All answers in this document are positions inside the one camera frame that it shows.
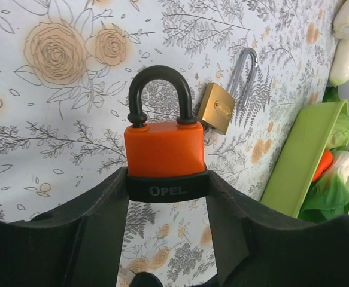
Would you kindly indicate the metal key set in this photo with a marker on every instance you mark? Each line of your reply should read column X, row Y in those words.
column 210, row 136

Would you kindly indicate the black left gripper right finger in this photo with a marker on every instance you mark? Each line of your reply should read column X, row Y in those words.
column 255, row 245

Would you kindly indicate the white bok choy stalk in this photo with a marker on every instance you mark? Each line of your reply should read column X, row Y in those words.
column 339, row 166

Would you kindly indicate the white radish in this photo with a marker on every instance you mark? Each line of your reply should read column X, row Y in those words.
column 339, row 73

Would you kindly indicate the orange black padlock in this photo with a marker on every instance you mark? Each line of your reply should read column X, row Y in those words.
column 166, row 162

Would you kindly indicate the brass padlock silver shackle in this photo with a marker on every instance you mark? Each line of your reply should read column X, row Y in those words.
column 218, row 103

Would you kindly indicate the green plastic basket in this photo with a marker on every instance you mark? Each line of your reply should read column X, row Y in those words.
column 298, row 160

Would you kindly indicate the orange carrot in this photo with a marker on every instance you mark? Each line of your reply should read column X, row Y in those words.
column 325, row 162

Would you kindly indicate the floral table mat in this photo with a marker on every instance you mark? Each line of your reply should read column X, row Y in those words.
column 66, row 67

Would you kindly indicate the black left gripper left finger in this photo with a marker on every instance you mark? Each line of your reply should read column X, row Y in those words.
column 78, row 243

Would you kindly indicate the green round cabbage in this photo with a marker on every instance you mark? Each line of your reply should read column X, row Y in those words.
column 339, row 136

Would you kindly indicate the green leafy lettuce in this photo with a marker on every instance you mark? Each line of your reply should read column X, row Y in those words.
column 326, row 199

